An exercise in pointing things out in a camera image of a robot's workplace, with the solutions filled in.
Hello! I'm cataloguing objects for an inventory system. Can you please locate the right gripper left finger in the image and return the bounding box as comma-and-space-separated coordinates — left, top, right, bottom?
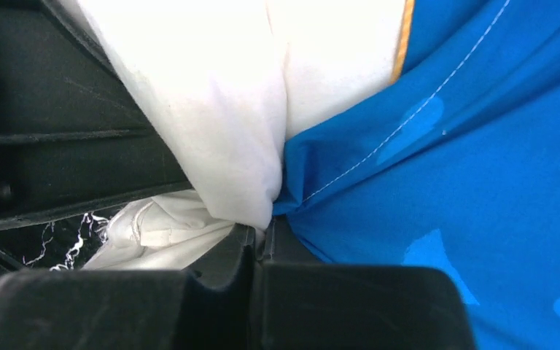
0, 225, 255, 349

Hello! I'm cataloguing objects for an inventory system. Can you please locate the yellow and blue pillowcase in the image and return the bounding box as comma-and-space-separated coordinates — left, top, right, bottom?
273, 0, 560, 349

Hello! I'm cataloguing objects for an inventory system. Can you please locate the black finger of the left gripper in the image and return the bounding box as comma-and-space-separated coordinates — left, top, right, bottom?
0, 1, 190, 230

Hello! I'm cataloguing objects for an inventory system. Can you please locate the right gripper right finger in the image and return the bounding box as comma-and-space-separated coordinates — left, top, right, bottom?
255, 217, 476, 349

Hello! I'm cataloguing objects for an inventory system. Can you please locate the white pillow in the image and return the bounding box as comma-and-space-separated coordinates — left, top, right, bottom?
61, 1, 415, 270

